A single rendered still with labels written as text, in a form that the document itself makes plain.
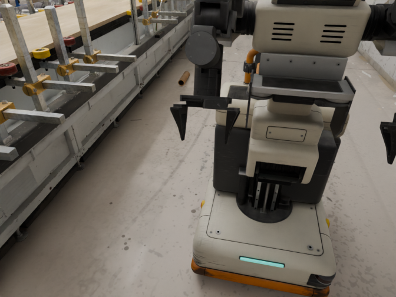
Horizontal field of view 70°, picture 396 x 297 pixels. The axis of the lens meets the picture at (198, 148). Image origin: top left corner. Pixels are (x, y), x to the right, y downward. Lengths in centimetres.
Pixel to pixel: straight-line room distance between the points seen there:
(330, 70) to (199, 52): 43
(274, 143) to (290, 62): 28
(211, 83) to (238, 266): 95
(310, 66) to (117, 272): 129
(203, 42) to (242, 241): 98
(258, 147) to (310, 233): 61
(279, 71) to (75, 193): 161
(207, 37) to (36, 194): 157
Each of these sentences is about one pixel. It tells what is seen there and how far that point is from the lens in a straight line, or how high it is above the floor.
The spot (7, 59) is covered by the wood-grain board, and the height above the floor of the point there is 90.
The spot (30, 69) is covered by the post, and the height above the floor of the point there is 91.
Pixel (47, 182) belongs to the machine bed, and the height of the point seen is 17.
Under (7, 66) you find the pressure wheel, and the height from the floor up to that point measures 91.
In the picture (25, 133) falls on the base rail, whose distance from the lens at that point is 139.
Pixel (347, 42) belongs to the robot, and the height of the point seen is 114.
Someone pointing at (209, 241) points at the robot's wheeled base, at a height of 28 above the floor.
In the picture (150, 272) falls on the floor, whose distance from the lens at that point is 157.
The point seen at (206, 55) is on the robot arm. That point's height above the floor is 118.
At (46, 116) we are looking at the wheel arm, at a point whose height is 82.
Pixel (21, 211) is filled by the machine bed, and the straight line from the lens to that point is 184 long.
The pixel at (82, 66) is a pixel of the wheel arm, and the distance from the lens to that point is 164.
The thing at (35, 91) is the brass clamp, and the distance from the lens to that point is 144.
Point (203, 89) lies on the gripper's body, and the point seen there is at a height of 110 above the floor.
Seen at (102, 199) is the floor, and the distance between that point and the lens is 197.
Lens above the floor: 133
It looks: 35 degrees down
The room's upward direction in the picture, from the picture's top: straight up
